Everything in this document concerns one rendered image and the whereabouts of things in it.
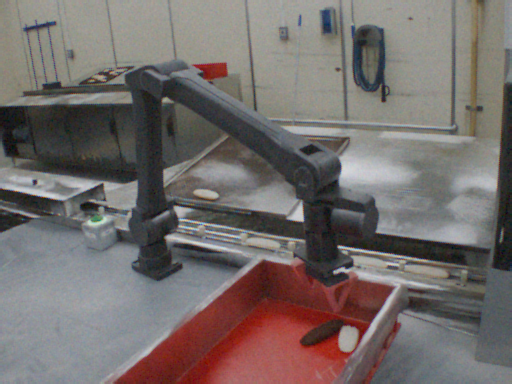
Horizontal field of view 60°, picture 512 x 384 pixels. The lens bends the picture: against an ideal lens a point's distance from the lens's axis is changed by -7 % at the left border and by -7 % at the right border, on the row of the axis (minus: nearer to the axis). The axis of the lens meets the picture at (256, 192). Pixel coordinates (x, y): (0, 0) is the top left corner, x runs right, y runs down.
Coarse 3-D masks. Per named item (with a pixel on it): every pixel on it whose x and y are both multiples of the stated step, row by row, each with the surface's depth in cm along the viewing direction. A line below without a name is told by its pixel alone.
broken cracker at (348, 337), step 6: (342, 330) 89; (348, 330) 89; (354, 330) 88; (342, 336) 87; (348, 336) 87; (354, 336) 87; (342, 342) 86; (348, 342) 85; (354, 342) 85; (342, 348) 84; (348, 348) 84; (354, 348) 84
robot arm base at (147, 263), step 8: (160, 240) 119; (144, 248) 117; (152, 248) 116; (160, 248) 117; (168, 248) 121; (144, 256) 118; (152, 256) 117; (160, 256) 117; (168, 256) 119; (136, 264) 121; (144, 264) 118; (152, 264) 117; (160, 264) 117; (168, 264) 119; (176, 264) 121; (144, 272) 118; (152, 272) 117; (160, 272) 117; (168, 272) 117; (160, 280) 116
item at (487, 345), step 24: (504, 96) 62; (504, 120) 63; (504, 144) 66; (504, 168) 73; (504, 192) 86; (504, 216) 104; (504, 240) 91; (504, 264) 82; (504, 288) 71; (504, 312) 72; (480, 336) 76; (504, 336) 73; (480, 360) 77; (504, 360) 75
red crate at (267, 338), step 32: (256, 320) 96; (288, 320) 95; (320, 320) 94; (352, 320) 93; (224, 352) 87; (256, 352) 87; (288, 352) 86; (320, 352) 85; (352, 352) 84; (384, 352) 81
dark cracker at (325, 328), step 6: (324, 324) 90; (330, 324) 90; (336, 324) 90; (342, 324) 90; (312, 330) 89; (318, 330) 89; (324, 330) 88; (330, 330) 88; (336, 330) 89; (306, 336) 88; (312, 336) 88; (318, 336) 87; (324, 336) 87; (300, 342) 88; (306, 342) 87; (312, 342) 87
